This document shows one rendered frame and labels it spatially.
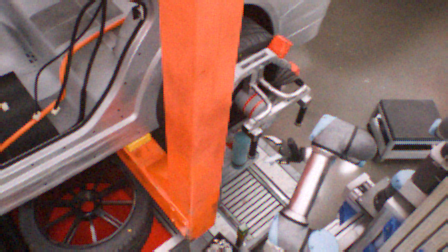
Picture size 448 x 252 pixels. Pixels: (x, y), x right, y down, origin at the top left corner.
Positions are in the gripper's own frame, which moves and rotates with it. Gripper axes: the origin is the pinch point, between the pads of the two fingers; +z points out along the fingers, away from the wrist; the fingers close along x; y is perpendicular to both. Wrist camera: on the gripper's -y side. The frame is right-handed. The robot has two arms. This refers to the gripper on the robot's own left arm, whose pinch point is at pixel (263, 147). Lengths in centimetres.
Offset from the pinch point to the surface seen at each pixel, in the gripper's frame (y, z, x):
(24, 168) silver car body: -12, 100, -31
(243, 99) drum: -6.7, 11.3, 23.9
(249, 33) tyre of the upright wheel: -34, 12, 42
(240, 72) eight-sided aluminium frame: -29.1, 14.8, 20.1
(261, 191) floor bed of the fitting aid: 82, -10, 23
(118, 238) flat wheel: 32, 65, -39
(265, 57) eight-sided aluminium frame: -29.1, 3.4, 31.8
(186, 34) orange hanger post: -96, 32, -37
